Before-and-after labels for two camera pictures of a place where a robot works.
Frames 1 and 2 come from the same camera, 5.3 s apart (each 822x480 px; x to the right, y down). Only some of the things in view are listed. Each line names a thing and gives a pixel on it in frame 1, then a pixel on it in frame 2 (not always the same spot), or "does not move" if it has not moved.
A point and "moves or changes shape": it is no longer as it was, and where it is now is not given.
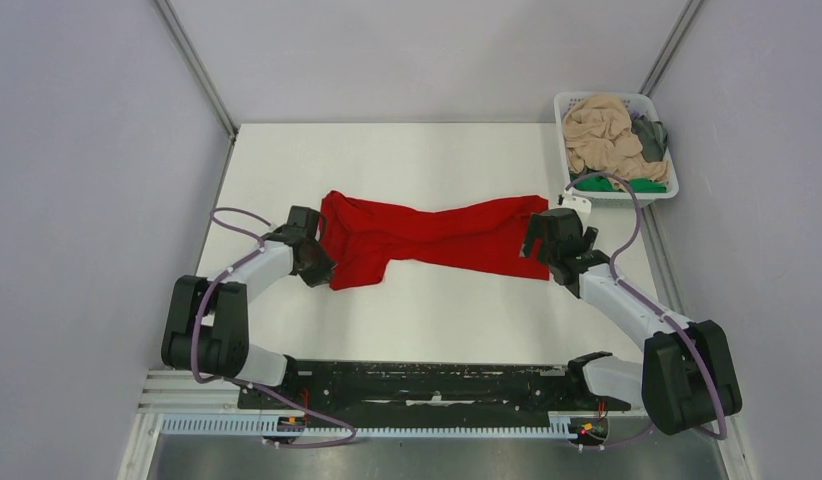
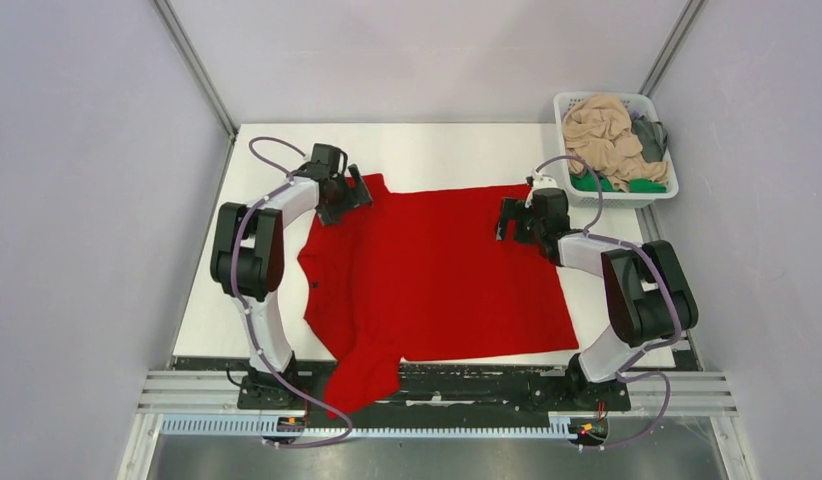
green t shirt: (594, 183) does not move
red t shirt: (369, 240) moves or changes shape
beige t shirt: (598, 137) does not move
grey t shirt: (653, 138) does not move
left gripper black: (322, 274) to (356, 197)
